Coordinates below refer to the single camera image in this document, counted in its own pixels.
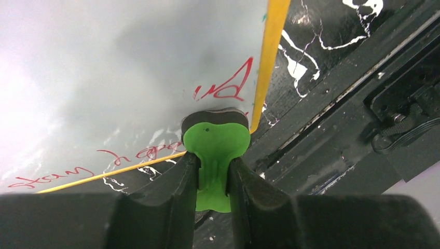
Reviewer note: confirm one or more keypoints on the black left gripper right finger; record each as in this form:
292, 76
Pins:
266, 217

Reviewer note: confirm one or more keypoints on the orange framed whiteboard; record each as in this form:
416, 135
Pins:
92, 88

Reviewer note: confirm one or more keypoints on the green black whiteboard eraser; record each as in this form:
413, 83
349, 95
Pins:
216, 137

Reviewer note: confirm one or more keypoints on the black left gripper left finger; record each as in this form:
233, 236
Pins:
159, 215

